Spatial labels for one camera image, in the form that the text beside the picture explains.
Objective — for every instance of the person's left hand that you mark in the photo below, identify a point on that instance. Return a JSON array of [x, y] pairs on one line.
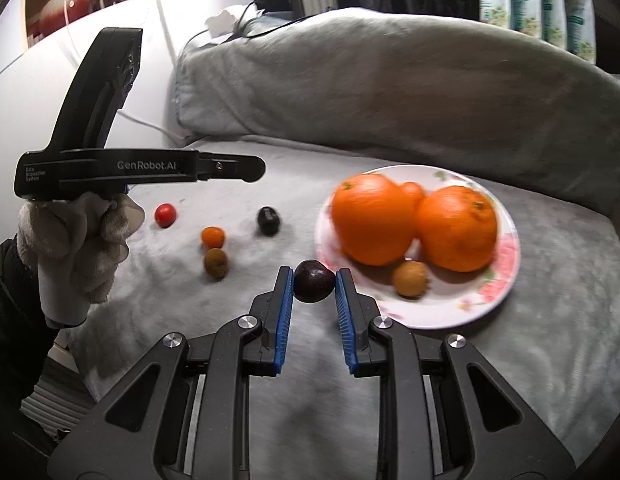
[[70, 250]]

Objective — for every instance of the small orange tangerine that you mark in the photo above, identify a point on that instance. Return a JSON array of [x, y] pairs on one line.
[[413, 191]]

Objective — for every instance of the dark purple plum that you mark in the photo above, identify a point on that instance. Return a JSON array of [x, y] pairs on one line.
[[268, 220], [314, 281]]

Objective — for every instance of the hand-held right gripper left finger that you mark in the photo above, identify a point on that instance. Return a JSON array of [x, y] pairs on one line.
[[285, 320]]

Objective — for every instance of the floral white plate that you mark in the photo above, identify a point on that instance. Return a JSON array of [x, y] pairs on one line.
[[469, 305]]

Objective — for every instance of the small orange kumquat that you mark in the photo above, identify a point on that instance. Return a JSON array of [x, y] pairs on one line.
[[213, 237]]

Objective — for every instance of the small brown round fruit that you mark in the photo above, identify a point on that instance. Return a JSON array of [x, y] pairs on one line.
[[410, 280], [216, 263]]

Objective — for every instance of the red cherry tomato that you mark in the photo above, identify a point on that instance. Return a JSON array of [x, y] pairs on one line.
[[166, 215]]

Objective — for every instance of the large orange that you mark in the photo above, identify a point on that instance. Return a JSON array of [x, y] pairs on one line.
[[457, 230], [372, 220]]

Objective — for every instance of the red printed wall hanging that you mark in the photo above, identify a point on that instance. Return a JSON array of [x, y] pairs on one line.
[[80, 0]]

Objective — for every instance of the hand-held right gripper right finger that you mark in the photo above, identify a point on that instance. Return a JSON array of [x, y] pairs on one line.
[[345, 320]]

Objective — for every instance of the white power strip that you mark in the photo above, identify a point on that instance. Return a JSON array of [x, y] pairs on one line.
[[225, 20]]

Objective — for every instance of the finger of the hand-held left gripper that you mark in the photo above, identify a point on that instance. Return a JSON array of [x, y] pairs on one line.
[[235, 166]]

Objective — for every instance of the person's left forearm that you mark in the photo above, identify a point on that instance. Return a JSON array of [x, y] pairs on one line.
[[15, 320]]

